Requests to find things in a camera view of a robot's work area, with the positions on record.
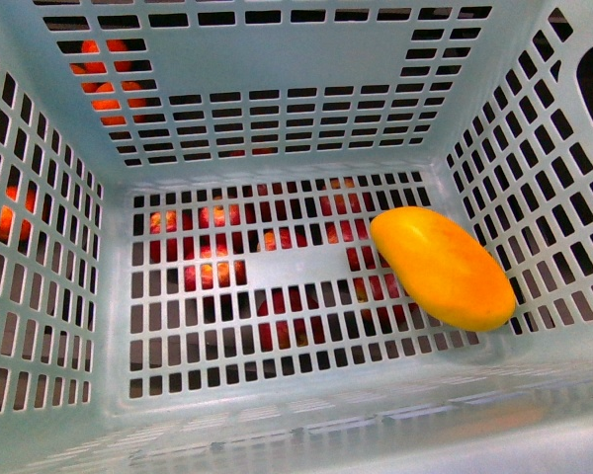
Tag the light teal plastic basket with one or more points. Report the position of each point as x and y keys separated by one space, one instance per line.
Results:
x=188 y=281

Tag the yellow mango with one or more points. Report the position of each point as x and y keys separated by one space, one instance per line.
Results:
x=446 y=271

